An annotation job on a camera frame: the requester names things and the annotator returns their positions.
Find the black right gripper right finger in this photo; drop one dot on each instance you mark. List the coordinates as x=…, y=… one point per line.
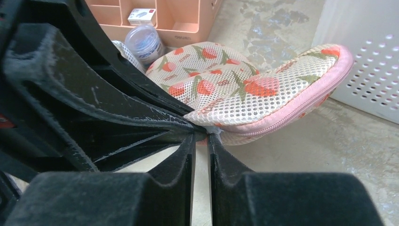
x=243, y=197

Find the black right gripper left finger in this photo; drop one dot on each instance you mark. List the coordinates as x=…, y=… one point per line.
x=159, y=197

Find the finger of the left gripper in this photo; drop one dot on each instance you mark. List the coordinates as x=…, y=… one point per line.
x=40, y=134
x=59, y=46

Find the strawberry print mesh laundry bag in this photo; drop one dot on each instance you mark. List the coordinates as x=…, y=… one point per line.
x=228, y=94

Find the white cylindrical mesh laundry bag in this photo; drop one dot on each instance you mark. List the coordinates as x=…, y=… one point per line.
x=127, y=54

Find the cream perforated laundry basket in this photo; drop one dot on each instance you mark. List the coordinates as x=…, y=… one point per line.
x=370, y=30

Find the small white box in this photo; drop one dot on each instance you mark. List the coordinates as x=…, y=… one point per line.
x=140, y=16

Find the clear plastic round container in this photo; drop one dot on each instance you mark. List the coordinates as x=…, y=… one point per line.
x=145, y=44

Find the orange plastic desk organizer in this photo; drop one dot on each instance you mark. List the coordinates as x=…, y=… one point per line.
x=178, y=22

